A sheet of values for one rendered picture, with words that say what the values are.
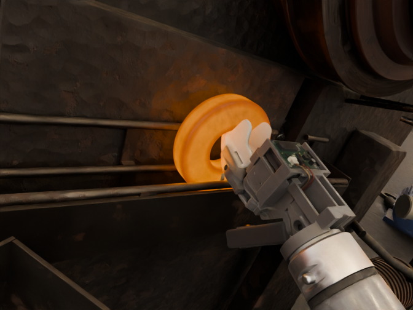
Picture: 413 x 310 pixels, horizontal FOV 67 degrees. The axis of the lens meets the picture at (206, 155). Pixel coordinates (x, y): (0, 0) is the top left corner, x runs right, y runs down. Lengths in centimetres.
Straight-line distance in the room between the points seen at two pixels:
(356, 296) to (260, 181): 15
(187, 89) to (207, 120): 7
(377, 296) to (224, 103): 27
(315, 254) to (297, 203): 6
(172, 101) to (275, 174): 19
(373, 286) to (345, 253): 3
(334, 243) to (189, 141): 21
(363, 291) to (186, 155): 25
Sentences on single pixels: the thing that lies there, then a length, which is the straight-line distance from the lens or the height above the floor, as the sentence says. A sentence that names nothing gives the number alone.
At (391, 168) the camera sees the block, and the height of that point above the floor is 75.
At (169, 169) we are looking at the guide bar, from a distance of 47.
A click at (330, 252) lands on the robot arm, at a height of 75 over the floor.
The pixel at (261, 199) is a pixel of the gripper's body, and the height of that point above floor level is 75.
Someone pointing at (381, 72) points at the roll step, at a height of 92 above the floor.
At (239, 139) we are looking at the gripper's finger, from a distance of 42.
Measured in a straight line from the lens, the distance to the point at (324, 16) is 44.
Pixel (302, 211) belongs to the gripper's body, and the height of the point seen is 76.
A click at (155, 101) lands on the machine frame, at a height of 78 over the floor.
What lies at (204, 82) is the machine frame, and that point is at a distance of 47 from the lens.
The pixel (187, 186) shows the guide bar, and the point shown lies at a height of 70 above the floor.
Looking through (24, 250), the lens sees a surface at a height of 72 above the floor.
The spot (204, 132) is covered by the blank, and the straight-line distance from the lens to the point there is 42.
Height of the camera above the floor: 91
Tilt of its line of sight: 23 degrees down
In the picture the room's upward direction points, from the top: 22 degrees clockwise
